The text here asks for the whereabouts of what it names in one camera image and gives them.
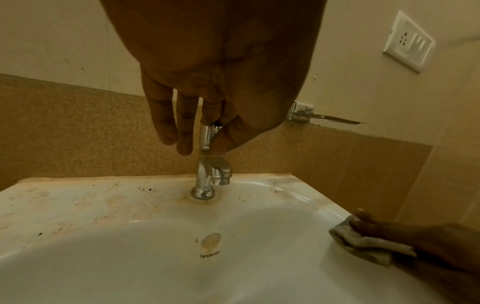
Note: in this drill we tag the person's left hand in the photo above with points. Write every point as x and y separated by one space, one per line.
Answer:
225 53

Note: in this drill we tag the person's right hand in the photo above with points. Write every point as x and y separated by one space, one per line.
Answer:
446 252

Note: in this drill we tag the grey cleaning cloth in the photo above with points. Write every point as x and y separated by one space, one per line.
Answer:
360 245

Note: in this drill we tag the white wash basin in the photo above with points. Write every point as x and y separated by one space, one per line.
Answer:
150 252

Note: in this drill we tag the chrome basin tap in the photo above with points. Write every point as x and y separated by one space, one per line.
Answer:
210 175

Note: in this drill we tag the white wall switch panel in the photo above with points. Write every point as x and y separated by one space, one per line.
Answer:
408 41

